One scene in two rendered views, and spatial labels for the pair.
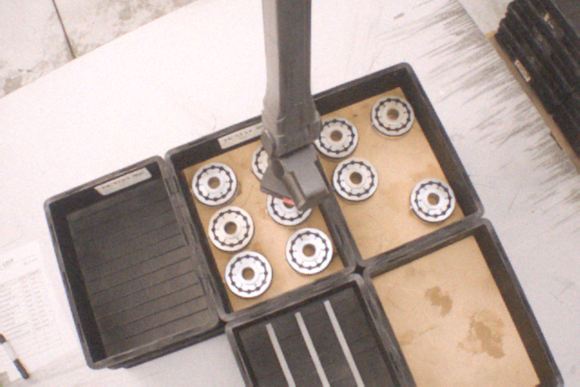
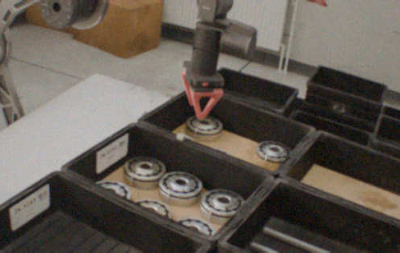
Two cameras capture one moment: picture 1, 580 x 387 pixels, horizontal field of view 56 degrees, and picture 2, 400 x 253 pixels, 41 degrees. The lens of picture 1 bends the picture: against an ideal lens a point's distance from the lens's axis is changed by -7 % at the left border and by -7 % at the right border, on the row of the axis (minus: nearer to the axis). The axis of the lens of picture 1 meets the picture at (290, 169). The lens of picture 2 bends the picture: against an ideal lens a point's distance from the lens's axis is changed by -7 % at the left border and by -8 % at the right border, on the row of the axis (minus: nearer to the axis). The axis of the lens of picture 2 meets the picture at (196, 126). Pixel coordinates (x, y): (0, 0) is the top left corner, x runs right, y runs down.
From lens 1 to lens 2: 1.07 m
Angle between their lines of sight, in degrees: 51
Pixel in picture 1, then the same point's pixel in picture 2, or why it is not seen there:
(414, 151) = (234, 142)
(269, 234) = (180, 214)
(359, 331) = (304, 235)
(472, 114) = not seen: hidden behind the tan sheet
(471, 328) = (366, 202)
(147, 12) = not seen: outside the picture
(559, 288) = not seen: hidden behind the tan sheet
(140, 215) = (54, 242)
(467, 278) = (335, 182)
